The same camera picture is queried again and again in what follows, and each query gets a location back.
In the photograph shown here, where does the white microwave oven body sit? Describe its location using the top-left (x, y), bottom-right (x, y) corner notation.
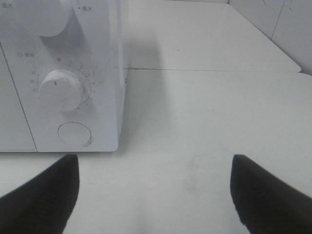
top-left (0, 0), bottom-right (129, 152)

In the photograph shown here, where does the white timer knob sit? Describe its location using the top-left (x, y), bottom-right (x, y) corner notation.
top-left (39, 69), bottom-right (85, 112)

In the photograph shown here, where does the white microwave door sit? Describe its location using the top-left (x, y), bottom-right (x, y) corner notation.
top-left (0, 48), bottom-right (37, 152)

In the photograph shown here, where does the round white door button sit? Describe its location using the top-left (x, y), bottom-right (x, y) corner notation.
top-left (58, 122), bottom-right (92, 146)

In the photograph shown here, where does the upper white power knob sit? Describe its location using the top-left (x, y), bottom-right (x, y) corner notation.
top-left (0, 0), bottom-right (72, 38)

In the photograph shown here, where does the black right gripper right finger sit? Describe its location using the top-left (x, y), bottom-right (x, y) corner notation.
top-left (230, 155), bottom-right (312, 234)

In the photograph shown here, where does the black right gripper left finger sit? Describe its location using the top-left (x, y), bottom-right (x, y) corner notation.
top-left (0, 155), bottom-right (79, 234)

